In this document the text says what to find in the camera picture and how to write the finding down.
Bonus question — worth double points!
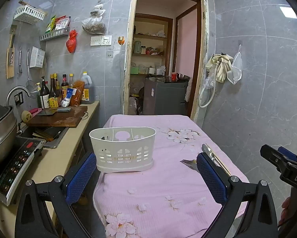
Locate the metal sink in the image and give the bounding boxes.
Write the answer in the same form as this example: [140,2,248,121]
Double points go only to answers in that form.
[19,126,70,150]

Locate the metal fork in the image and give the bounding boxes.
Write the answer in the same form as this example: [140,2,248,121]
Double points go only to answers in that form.
[180,159,201,172]

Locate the wooden shelf unit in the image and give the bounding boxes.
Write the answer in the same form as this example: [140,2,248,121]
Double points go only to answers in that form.
[131,13,174,75]

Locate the dark wooden cutting board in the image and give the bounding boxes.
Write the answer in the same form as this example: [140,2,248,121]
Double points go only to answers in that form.
[25,106,89,128]

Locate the yellow-label soy sauce bottle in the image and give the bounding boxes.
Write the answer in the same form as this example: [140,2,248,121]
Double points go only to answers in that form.
[49,74,59,108]

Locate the round-bowl metal spoon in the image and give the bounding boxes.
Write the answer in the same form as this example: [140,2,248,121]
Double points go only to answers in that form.
[201,144,223,167]

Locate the beige kitchen counter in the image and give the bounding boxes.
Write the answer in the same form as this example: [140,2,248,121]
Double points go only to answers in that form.
[0,101,100,238]

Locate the hanging metal skimmer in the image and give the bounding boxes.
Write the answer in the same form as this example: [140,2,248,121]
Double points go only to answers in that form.
[25,51,39,99]

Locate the beige rubber gloves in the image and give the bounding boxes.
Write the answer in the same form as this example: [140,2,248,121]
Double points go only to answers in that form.
[205,53,234,83]

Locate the red plastic bag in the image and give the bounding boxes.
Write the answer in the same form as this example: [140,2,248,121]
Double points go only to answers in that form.
[66,29,79,54]

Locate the white wall utensil holder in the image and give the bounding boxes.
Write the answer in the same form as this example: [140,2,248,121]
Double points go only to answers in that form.
[29,46,46,68]

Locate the grey mini fridge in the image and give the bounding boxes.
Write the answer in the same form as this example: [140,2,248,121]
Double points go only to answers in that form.
[144,76,191,116]

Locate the worn door frame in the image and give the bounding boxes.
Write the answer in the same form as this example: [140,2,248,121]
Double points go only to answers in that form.
[122,0,210,124]

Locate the metal faucet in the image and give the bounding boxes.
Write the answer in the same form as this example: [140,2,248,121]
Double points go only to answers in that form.
[6,86,30,106]

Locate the black cleaver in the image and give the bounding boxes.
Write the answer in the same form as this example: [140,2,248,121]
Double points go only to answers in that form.
[36,109,58,117]

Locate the hanging bamboo board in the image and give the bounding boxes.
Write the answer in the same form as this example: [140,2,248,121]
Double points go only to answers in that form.
[6,33,16,79]

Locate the pink floral tablecloth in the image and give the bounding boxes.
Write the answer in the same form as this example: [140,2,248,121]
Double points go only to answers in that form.
[93,114,250,238]

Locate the red-label sauce bottle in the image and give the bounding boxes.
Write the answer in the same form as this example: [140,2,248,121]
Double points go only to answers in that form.
[61,74,70,100]

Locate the blue and white packet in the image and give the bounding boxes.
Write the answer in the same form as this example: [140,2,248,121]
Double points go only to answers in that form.
[62,88,74,107]

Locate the orange noodle packet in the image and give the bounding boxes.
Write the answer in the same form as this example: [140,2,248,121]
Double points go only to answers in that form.
[70,81,86,106]

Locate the grey wall shelf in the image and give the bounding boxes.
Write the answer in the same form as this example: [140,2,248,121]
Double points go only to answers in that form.
[40,27,70,42]

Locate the induction cooker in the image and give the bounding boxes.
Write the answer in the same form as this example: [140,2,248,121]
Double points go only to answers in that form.
[0,139,47,206]

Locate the green seasoning packet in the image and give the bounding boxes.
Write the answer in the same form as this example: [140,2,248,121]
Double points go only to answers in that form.
[45,15,57,33]

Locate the red seasoning packet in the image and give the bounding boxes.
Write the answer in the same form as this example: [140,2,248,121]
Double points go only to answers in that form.
[55,16,71,31]

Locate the dark pump sauce bottle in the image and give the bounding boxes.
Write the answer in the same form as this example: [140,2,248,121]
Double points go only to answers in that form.
[38,76,50,109]

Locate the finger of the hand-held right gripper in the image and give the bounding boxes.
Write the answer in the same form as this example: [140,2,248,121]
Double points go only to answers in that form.
[277,146,297,169]
[260,144,291,173]

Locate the white hose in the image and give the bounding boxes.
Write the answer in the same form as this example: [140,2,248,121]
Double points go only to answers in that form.
[197,79,217,109]

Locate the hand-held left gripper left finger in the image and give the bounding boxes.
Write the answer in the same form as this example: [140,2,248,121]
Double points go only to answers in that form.
[14,152,107,238]

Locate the white wall basket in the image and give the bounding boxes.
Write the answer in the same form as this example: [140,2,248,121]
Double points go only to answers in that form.
[13,5,45,25]

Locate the clear plastic bag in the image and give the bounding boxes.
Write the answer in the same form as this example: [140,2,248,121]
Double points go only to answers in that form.
[205,74,216,88]

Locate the white mesh bag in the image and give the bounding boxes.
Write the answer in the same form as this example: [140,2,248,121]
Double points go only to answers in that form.
[226,52,243,85]

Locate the person's right hand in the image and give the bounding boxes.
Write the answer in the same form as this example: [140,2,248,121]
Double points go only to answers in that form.
[281,195,292,226]

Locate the large cooking oil jug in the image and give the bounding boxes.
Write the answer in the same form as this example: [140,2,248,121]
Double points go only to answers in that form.
[80,71,95,105]

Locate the clear bag of dried goods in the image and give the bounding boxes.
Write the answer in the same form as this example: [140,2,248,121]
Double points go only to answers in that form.
[81,1,106,35]

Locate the white plastic utensil caddy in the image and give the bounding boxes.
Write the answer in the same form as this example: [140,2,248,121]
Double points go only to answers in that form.
[89,127,156,173]

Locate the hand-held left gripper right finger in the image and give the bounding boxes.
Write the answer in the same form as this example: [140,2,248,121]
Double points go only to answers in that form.
[196,151,279,238]

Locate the metal wok with lid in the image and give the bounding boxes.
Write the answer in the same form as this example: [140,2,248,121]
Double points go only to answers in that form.
[0,103,17,169]

